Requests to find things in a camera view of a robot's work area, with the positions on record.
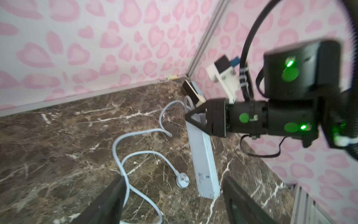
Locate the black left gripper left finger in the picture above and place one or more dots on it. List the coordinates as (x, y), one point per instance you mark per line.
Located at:
(107, 207)

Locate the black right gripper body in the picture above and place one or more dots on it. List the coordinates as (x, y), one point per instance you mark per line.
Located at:
(216, 116)

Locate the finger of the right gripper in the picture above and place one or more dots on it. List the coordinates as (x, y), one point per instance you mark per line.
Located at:
(201, 117)

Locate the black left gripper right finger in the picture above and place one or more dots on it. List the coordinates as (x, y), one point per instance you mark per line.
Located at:
(241, 208)

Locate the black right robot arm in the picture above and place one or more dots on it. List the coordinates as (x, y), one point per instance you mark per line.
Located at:
(284, 75)

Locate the grey-blue power strip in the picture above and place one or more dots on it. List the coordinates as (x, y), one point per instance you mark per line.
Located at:
(203, 161)

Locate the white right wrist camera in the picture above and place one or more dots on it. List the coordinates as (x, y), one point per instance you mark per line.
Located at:
(222, 71)

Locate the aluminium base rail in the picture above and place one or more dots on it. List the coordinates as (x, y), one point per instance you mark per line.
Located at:
(306, 210)

